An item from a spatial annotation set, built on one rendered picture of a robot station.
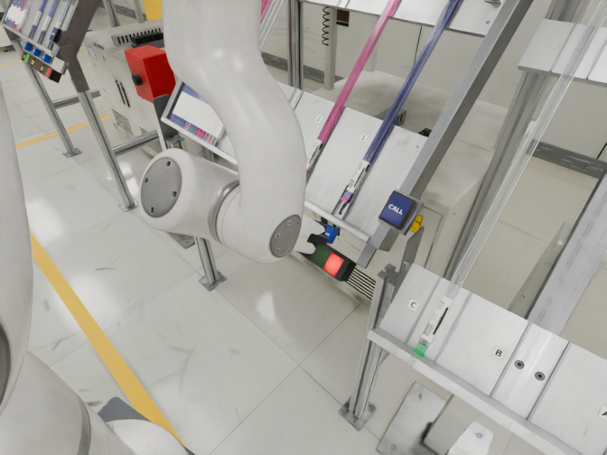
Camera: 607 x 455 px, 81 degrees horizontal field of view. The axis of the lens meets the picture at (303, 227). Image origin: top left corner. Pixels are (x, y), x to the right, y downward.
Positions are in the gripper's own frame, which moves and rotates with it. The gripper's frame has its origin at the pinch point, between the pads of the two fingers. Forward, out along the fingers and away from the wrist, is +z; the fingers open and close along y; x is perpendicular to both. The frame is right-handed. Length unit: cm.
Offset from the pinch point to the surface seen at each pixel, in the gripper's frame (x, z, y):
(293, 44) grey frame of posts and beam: 43, 37, -61
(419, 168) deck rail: 17.2, 4.1, 9.3
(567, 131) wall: 97, 184, 10
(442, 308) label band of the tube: 1.0, -5.1, 24.3
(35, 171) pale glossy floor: -64, 39, -202
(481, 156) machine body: 35, 54, 6
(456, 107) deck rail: 28.0, 4.1, 9.7
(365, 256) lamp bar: -0.5, 8.8, 7.1
